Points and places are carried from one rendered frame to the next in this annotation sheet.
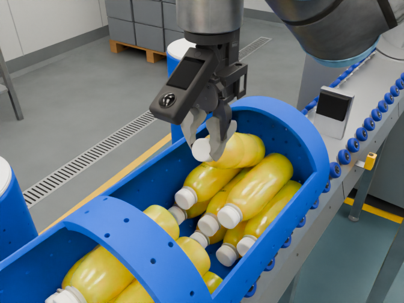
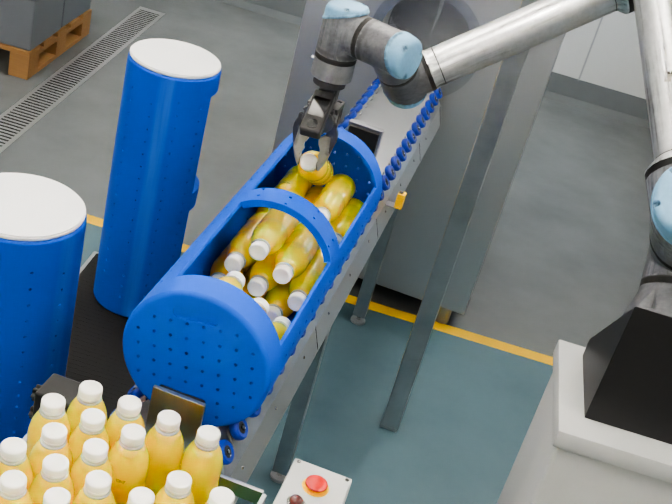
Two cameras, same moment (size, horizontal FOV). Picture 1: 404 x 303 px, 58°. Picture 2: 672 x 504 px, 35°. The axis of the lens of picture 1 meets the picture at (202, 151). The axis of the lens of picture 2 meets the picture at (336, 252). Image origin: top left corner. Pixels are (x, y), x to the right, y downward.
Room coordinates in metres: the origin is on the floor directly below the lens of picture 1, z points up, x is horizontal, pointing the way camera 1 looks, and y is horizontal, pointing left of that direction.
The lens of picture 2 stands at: (-1.44, 0.97, 2.26)
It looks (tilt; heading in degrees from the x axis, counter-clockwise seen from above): 30 degrees down; 330
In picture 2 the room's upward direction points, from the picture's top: 16 degrees clockwise
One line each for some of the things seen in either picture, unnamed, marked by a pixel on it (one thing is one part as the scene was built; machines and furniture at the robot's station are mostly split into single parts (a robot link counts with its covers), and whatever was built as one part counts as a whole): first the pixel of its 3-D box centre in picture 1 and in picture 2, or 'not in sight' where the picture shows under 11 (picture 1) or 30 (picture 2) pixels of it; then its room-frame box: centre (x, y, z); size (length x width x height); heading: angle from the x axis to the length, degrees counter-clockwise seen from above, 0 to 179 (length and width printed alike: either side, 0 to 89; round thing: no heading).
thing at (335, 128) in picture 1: (331, 114); (359, 150); (1.01, -0.41, 1.00); 0.10 x 0.04 x 0.15; 52
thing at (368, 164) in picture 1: (361, 157); (391, 197); (0.89, -0.48, 0.92); 0.08 x 0.03 x 0.05; 52
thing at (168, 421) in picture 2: not in sight; (168, 420); (-0.15, 0.46, 1.09); 0.04 x 0.04 x 0.02
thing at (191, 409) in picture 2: not in sight; (175, 419); (-0.04, 0.40, 0.99); 0.10 x 0.02 x 0.12; 52
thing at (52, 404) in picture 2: not in sight; (53, 403); (-0.09, 0.64, 1.09); 0.04 x 0.04 x 0.02
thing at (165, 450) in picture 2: not in sight; (159, 464); (-0.15, 0.46, 0.99); 0.07 x 0.07 x 0.19
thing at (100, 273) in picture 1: (123, 257); (273, 230); (0.34, 0.11, 1.15); 0.19 x 0.07 x 0.07; 142
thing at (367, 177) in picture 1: (367, 177); (378, 253); (1.52, -0.89, 0.31); 0.06 x 0.06 x 0.63; 52
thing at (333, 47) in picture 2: not in sight; (343, 31); (0.51, -0.01, 1.54); 0.10 x 0.09 x 0.12; 34
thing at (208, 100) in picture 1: (212, 66); (325, 102); (0.52, -0.02, 1.37); 0.09 x 0.08 x 0.12; 143
